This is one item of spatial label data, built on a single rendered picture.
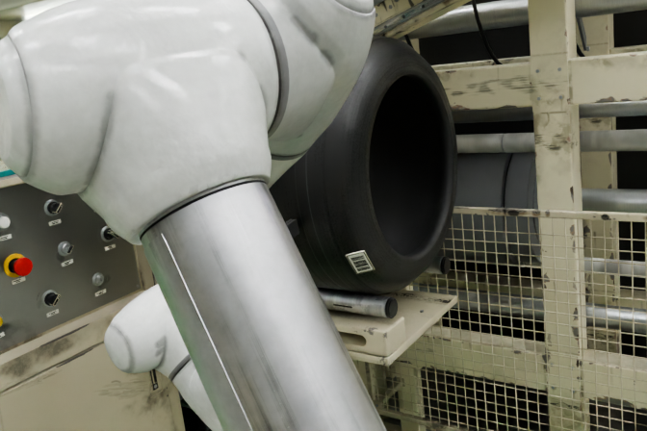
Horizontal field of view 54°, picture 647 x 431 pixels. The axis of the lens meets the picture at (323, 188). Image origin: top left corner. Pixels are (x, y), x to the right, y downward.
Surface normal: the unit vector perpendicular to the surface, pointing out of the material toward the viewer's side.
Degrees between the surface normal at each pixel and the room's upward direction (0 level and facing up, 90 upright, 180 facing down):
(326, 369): 61
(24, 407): 90
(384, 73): 80
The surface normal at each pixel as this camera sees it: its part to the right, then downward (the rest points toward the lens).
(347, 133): 0.15, -0.15
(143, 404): 0.82, 0.02
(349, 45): 0.58, 0.52
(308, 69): 0.61, 0.26
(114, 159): -0.18, 0.34
